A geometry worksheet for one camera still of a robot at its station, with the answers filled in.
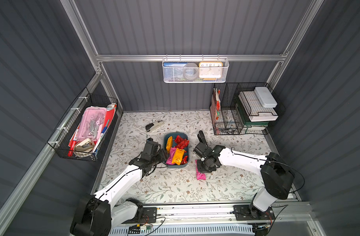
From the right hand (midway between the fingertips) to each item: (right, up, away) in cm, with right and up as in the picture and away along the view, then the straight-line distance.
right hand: (202, 169), depth 85 cm
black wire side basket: (-63, +20, -22) cm, 70 cm away
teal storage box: (-10, +19, +14) cm, 25 cm away
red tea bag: (-12, +14, +6) cm, 20 cm away
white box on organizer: (+45, +45, +14) cm, 65 cm away
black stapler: (+2, +17, +15) cm, 23 cm away
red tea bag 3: (-10, +4, +2) cm, 11 cm away
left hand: (-22, +9, 0) cm, 24 cm away
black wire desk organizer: (+34, +38, +23) cm, 56 cm away
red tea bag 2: (-14, +16, +14) cm, 25 cm away
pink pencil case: (-57, +26, -13) cm, 64 cm away
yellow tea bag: (-14, +7, +3) cm, 16 cm away
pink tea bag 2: (-18, +9, +7) cm, 21 cm away
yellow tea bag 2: (-20, +14, +9) cm, 26 cm away
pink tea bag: (-1, -3, -2) cm, 4 cm away
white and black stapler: (-34, +24, +20) cm, 47 cm away
